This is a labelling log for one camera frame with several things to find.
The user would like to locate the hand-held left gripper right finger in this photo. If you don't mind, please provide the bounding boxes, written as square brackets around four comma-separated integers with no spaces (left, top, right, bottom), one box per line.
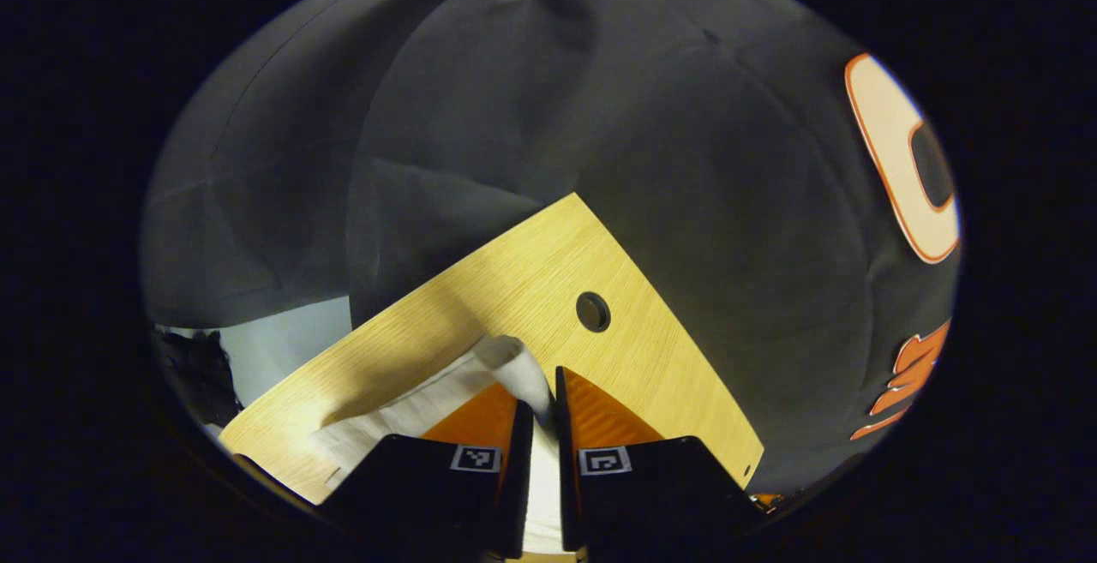
[555,366,759,560]

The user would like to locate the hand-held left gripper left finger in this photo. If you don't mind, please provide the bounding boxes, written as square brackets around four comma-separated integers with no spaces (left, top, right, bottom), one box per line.
[321,381,534,560]

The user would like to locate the white jeans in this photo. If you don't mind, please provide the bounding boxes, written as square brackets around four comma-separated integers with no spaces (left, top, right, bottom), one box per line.
[309,334,566,555]

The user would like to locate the dark bundle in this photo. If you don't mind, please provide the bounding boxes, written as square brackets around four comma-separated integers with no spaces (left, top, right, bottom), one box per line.
[154,327,241,427]

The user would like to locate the black backdrop cloth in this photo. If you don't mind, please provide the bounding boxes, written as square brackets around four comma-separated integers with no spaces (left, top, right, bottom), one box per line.
[141,0,961,495]

